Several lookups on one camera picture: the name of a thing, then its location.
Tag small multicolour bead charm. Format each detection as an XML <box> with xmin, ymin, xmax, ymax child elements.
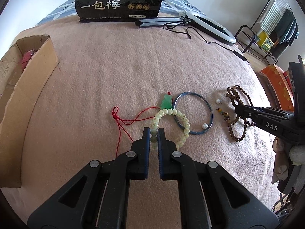
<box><xmin>217</xmin><ymin>108</ymin><xmax>231</xmax><ymax>121</ymax></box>

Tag brown wooden bead mala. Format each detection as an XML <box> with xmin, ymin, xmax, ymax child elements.
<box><xmin>226</xmin><ymin>85</ymin><xmax>256</xmax><ymax>142</ymax></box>

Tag cream bead bracelet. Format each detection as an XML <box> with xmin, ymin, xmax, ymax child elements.
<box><xmin>149</xmin><ymin>108</ymin><xmax>191</xmax><ymax>151</ymax></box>

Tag green jade pendant red cord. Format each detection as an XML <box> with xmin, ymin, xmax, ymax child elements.
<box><xmin>112</xmin><ymin>91</ymin><xmax>174</xmax><ymax>158</ymax></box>

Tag blue bangle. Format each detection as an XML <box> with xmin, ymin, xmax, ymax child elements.
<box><xmin>173</xmin><ymin>91</ymin><xmax>214</xmax><ymax>136</ymax></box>

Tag red ornament charm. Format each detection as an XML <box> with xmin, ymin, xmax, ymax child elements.
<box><xmin>20</xmin><ymin>49</ymin><xmax>35</xmax><ymax>72</ymax></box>

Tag right hand white glove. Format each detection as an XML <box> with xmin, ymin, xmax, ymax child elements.
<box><xmin>271</xmin><ymin>137</ymin><xmax>304</xmax><ymax>190</ymax></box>

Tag orange gift box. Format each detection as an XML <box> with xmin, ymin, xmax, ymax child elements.
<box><xmin>259</xmin><ymin>64</ymin><xmax>294</xmax><ymax>112</ymax></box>

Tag yellow green box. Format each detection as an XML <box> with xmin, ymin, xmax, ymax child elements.
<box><xmin>257</xmin><ymin>31</ymin><xmax>274</xmax><ymax>52</ymax></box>

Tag black clothes rack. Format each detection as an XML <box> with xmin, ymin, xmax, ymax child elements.
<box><xmin>234</xmin><ymin>0</ymin><xmax>300</xmax><ymax>65</ymax></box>

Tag dark hanging clothes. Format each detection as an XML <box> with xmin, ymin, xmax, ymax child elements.
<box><xmin>273</xmin><ymin>9</ymin><xmax>298</xmax><ymax>48</ymax></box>

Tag striped hanging cloth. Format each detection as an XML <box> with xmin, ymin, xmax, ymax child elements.
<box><xmin>257</xmin><ymin>0</ymin><xmax>289</xmax><ymax>35</ymax></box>

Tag pink fleece blanket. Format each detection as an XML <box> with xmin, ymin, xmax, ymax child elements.
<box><xmin>3</xmin><ymin>16</ymin><xmax>279</xmax><ymax>221</ymax></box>

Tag brown cardboard box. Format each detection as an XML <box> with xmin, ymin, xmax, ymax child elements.
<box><xmin>1</xmin><ymin>35</ymin><xmax>59</xmax><ymax>188</ymax></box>

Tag black folded tripod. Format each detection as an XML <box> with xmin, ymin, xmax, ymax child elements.
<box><xmin>134</xmin><ymin>17</ymin><xmax>190</xmax><ymax>28</ymax></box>

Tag white ring light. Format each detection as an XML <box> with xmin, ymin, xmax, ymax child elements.
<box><xmin>186</xmin><ymin>11</ymin><xmax>236</xmax><ymax>46</ymax></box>

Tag black ring light cable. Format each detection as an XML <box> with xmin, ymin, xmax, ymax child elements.
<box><xmin>162</xmin><ymin>21</ymin><xmax>251</xmax><ymax>65</ymax></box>

